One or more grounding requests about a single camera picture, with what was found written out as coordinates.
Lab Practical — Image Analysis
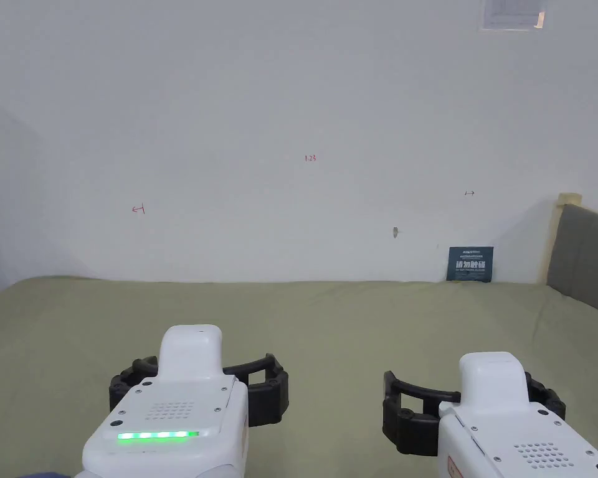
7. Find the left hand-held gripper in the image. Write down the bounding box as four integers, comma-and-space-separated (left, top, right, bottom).
82, 324, 290, 478

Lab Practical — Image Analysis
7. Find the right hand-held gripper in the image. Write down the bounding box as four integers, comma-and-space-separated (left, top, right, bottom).
382, 352, 598, 478

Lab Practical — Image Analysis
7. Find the dark blue printed card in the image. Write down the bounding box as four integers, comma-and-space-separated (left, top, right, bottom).
447, 245, 496, 284

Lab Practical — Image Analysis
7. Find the bed with pale green sheet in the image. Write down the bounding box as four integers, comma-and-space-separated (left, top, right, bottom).
0, 276, 598, 478

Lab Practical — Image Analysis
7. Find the grey padded headboard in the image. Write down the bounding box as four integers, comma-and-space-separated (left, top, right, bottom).
545, 191, 598, 324

